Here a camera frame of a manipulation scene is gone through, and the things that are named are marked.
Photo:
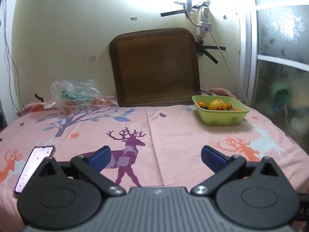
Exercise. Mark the smartphone with lit screen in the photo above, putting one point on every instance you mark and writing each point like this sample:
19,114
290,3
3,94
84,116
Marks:
34,160

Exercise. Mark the red plum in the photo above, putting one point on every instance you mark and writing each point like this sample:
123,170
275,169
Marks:
220,108

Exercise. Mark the brown seat cushion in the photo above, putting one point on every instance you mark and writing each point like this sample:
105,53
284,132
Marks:
155,67

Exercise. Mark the frosted glass sliding door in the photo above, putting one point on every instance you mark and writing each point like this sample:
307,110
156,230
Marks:
276,80

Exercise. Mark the clear plastic bag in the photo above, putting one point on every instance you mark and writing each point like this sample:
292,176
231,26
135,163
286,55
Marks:
72,96

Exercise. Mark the yellow lemon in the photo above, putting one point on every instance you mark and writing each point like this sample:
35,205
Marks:
216,103

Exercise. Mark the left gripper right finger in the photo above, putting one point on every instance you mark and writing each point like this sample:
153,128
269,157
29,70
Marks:
225,169

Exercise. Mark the white power strip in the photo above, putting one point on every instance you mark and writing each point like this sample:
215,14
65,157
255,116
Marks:
202,20

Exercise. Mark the green plastic bowl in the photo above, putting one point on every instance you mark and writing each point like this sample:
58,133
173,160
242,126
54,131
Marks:
230,117

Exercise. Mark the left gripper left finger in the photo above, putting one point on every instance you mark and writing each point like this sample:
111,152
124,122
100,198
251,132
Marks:
90,167

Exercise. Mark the black tape strips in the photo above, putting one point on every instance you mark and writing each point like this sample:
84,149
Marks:
203,50

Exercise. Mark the white lamp fixture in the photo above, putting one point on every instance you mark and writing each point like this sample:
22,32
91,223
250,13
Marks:
188,7

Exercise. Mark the pink deer bedsheet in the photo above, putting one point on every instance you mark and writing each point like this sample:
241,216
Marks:
153,146

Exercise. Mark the small orange mandarin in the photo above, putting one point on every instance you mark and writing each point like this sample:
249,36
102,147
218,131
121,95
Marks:
229,106

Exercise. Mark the large orange mandarin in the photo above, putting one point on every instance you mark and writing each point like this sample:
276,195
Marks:
202,105

